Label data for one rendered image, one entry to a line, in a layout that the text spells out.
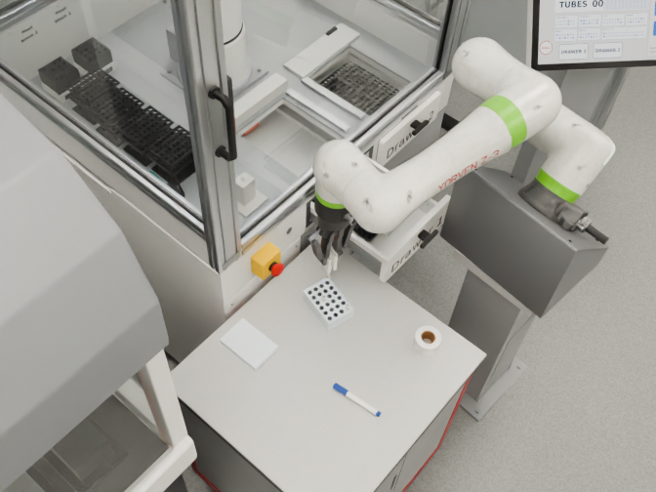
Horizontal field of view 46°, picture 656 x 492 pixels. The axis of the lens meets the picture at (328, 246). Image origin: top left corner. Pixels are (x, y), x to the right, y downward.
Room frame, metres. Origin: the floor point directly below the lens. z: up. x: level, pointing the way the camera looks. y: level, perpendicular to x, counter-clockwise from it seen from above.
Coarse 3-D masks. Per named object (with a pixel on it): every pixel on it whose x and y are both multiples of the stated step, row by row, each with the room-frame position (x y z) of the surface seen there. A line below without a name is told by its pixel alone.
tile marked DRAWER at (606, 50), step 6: (606, 42) 1.94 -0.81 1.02; (612, 42) 1.94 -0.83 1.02; (618, 42) 1.94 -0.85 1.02; (594, 48) 1.92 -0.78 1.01; (600, 48) 1.92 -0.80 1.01; (606, 48) 1.92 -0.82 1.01; (612, 48) 1.93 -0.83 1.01; (618, 48) 1.93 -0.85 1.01; (594, 54) 1.91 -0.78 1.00; (600, 54) 1.91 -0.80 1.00; (606, 54) 1.91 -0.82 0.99; (612, 54) 1.92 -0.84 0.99; (618, 54) 1.92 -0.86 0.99
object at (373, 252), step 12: (384, 168) 1.47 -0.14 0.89; (312, 204) 1.31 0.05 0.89; (432, 204) 1.35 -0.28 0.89; (312, 216) 1.30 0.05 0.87; (420, 216) 1.35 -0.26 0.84; (396, 228) 1.30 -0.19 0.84; (408, 228) 1.30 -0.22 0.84; (360, 240) 1.20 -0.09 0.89; (372, 240) 1.25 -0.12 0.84; (384, 240) 1.25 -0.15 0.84; (396, 240) 1.25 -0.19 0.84; (360, 252) 1.19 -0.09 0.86; (372, 252) 1.17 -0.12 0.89; (384, 252) 1.21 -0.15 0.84; (372, 264) 1.17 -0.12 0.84
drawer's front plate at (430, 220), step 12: (444, 204) 1.32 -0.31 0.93; (432, 216) 1.28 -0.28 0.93; (444, 216) 1.34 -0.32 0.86; (420, 228) 1.23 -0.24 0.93; (432, 228) 1.29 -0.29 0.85; (408, 240) 1.19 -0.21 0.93; (396, 252) 1.15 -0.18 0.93; (408, 252) 1.20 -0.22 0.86; (384, 264) 1.13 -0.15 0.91; (396, 264) 1.16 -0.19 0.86; (384, 276) 1.12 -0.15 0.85
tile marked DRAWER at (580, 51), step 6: (564, 48) 1.90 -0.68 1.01; (570, 48) 1.91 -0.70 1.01; (576, 48) 1.91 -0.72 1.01; (582, 48) 1.91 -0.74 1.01; (588, 48) 1.92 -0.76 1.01; (558, 54) 1.89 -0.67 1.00; (564, 54) 1.89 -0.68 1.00; (570, 54) 1.90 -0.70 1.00; (576, 54) 1.90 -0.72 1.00; (582, 54) 1.90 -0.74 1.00; (588, 54) 1.90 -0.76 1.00; (558, 60) 1.88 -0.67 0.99
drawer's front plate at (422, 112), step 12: (432, 96) 1.74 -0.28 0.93; (420, 108) 1.68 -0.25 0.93; (432, 108) 1.73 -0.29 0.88; (408, 120) 1.63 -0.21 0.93; (420, 120) 1.68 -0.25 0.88; (432, 120) 1.75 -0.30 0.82; (396, 132) 1.58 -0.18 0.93; (408, 132) 1.63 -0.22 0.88; (420, 132) 1.69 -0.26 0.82; (384, 144) 1.53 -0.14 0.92; (384, 156) 1.54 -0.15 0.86
